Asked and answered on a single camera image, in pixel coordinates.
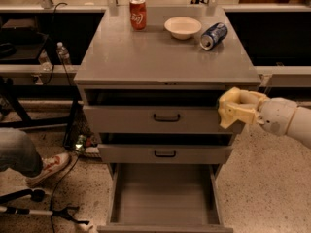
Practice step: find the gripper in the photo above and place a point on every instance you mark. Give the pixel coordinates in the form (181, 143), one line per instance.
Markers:
(276, 115)

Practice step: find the yellow sponge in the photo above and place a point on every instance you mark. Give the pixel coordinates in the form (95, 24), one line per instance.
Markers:
(226, 113)

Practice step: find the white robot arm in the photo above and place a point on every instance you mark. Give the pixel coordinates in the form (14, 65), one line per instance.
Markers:
(278, 116)

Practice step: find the grey drawer cabinet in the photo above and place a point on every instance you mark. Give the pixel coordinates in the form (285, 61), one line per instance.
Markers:
(124, 67)

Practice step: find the grey open bottom drawer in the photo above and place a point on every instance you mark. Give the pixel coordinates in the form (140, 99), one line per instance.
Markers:
(164, 198)

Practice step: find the grey middle drawer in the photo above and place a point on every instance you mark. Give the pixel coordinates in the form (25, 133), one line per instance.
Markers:
(168, 154)

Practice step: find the grey top drawer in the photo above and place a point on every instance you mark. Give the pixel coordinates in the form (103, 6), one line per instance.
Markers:
(155, 119)

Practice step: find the blue soda can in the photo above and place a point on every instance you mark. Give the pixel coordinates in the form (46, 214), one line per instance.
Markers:
(213, 35)

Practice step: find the white bowl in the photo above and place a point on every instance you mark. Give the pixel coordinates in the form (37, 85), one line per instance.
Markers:
(182, 28)

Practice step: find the red soda can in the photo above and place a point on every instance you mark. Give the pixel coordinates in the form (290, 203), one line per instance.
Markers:
(138, 14)

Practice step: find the clear water bottle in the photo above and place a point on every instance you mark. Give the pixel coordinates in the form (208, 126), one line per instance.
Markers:
(63, 54)

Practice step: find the white red sneaker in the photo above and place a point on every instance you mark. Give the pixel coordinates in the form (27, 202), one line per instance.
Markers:
(51, 166)

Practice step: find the black white tripod stand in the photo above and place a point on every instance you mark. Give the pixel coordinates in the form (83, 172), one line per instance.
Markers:
(36, 195)

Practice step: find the blue jeans leg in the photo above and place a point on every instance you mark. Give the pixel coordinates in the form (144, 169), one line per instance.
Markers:
(17, 152)

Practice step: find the black side table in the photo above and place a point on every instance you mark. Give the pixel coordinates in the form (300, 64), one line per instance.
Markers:
(31, 68)

